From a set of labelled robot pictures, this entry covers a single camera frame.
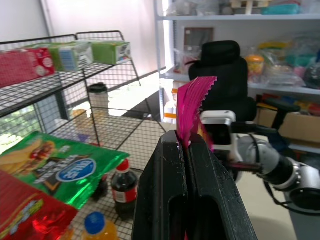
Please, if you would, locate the brown cardboard box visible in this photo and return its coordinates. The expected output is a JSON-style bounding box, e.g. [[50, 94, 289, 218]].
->
[[256, 107, 320, 145]]

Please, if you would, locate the red carton box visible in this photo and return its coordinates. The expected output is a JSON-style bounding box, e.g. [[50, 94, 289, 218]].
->
[[0, 47, 56, 89]]

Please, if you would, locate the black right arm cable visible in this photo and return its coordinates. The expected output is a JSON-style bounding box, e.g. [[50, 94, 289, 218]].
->
[[248, 134, 302, 213]]

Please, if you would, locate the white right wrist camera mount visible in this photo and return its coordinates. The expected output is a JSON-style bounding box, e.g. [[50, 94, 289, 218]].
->
[[199, 110, 244, 163]]

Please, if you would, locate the orange soda bottle blue cap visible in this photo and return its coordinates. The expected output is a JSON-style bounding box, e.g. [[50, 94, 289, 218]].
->
[[80, 211, 120, 240]]

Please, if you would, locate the cola bottle with red cap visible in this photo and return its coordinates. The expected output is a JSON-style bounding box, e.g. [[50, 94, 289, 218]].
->
[[110, 158, 139, 221]]

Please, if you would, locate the green carton box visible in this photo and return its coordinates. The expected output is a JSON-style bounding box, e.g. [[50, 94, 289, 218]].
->
[[90, 40, 132, 66]]

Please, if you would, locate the magenta foil snack bag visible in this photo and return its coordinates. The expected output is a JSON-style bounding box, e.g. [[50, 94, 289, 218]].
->
[[175, 75, 218, 152]]

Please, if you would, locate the teal plastic basket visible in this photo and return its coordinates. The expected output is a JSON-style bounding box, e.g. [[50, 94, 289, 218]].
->
[[260, 3, 300, 16]]

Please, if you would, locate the black wire rack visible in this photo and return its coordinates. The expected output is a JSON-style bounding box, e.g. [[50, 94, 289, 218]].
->
[[0, 30, 168, 240]]

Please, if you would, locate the red chips bag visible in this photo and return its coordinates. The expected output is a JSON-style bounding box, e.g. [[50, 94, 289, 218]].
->
[[0, 169, 79, 240]]

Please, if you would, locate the green carton with blue panel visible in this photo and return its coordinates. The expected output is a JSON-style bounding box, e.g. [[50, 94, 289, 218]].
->
[[46, 41, 95, 73]]

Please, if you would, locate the white tumbler with black lid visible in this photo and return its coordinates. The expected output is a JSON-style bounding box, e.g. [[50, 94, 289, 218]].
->
[[88, 83, 110, 117]]

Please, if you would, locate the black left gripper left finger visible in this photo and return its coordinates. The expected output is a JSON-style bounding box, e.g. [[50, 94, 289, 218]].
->
[[131, 130, 189, 240]]

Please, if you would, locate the black office chair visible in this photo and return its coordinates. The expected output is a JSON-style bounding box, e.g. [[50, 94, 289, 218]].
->
[[188, 40, 301, 131]]

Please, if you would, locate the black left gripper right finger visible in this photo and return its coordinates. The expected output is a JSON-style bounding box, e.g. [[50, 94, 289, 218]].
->
[[185, 133, 259, 240]]

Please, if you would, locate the orange juice bottle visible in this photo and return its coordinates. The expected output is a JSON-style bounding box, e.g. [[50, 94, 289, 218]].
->
[[163, 88, 180, 124]]

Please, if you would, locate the small wooden pallet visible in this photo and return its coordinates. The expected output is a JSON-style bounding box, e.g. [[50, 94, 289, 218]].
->
[[229, 0, 273, 15]]

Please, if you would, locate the white storage shelf unit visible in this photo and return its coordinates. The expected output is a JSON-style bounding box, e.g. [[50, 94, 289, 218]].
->
[[154, 0, 320, 156]]

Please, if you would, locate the yellow jar with orange lid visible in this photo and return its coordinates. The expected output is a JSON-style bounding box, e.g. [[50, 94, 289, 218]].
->
[[244, 54, 266, 84]]

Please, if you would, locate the green chips bag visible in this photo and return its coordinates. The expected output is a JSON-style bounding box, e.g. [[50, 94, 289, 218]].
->
[[0, 131, 131, 211]]

